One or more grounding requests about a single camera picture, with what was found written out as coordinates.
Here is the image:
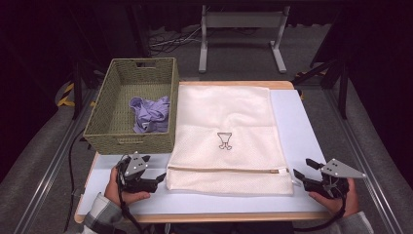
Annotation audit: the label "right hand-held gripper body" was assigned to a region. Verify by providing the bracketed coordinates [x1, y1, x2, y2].
[303, 158, 367, 200]

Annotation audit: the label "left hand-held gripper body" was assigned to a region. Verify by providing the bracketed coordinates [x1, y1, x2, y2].
[116, 151, 159, 193]

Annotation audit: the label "purple garment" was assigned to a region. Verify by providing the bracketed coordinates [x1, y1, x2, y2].
[129, 96, 170, 135]

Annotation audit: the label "green woven basket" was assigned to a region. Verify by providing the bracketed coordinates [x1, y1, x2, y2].
[83, 57, 180, 155]

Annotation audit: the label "cream mesh laundry bag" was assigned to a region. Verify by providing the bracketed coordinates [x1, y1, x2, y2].
[166, 85, 295, 196]

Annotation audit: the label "person's left hand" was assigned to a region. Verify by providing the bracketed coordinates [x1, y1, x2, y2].
[104, 166, 151, 207]

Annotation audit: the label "person's right hand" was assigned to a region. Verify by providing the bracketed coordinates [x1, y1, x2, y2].
[308, 177, 359, 218]

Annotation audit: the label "black metal stand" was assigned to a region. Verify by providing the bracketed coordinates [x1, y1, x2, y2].
[71, 58, 108, 120]
[291, 58, 350, 120]

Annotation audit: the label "yellow black hazard tape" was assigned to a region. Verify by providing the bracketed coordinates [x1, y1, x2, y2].
[57, 82, 96, 108]

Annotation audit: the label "metal floor rail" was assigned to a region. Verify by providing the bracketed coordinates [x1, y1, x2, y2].
[324, 89, 403, 234]
[13, 89, 98, 234]

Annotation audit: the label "right hand-held gripper cable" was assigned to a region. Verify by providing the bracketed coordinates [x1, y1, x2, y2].
[293, 191, 347, 232]

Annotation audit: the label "hand-held gripper cable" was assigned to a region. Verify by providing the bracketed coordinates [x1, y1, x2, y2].
[117, 175, 144, 234]
[293, 191, 347, 232]

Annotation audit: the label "left hand-held gripper cable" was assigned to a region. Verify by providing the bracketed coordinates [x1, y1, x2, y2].
[117, 175, 144, 234]

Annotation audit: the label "black floor cable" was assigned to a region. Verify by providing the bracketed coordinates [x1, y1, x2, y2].
[62, 130, 87, 232]

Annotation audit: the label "bundle of floor cables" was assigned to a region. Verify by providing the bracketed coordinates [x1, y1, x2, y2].
[149, 27, 203, 56]

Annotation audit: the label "grey metal desk frame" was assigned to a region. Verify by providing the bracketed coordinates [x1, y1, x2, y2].
[198, 4, 291, 74]

